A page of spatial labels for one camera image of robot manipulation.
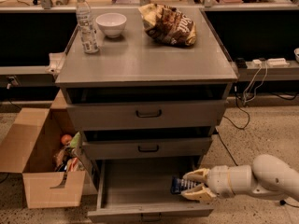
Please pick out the grey top drawer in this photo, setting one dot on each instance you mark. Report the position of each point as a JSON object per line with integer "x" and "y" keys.
{"x": 146, "y": 115}

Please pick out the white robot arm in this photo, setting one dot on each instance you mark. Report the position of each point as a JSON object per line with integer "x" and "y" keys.
{"x": 267, "y": 178}

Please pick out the white ceramic bowl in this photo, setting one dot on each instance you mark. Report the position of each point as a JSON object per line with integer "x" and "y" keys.
{"x": 111, "y": 24}

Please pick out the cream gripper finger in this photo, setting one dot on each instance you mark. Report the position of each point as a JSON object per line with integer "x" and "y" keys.
{"x": 199, "y": 175}
{"x": 199, "y": 193}

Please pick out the white power strip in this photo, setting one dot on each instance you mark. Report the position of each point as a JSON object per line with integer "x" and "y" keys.
{"x": 277, "y": 62}

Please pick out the brown chip bag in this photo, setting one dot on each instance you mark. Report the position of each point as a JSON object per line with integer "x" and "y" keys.
{"x": 168, "y": 25}

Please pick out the grey drawer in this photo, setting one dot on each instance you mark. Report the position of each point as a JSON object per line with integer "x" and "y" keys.
{"x": 139, "y": 190}
{"x": 146, "y": 115}
{"x": 148, "y": 148}

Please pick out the clear plastic water bottle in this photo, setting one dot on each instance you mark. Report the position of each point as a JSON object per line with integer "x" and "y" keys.
{"x": 86, "y": 27}

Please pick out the green item in box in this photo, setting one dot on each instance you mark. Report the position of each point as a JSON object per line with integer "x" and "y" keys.
{"x": 75, "y": 140}

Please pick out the blue rxbar blueberry bar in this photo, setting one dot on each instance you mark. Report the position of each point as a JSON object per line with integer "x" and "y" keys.
{"x": 178, "y": 185}

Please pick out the grey middle drawer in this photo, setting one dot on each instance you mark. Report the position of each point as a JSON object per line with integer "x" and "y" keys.
{"x": 148, "y": 148}

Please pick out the white power adapter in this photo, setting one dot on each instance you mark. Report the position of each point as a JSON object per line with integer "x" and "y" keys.
{"x": 256, "y": 62}

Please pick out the orange fruit in box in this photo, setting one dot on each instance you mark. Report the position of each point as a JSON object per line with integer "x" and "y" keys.
{"x": 66, "y": 139}

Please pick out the grey bottom drawer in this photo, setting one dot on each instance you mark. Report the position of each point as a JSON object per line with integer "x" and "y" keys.
{"x": 139, "y": 190}

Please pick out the grey drawer cabinet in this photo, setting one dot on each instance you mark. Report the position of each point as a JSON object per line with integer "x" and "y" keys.
{"x": 135, "y": 69}

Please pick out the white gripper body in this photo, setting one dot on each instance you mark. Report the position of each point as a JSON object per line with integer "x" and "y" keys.
{"x": 218, "y": 181}

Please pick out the brown cardboard box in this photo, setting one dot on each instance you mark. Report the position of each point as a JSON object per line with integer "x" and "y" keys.
{"x": 28, "y": 150}

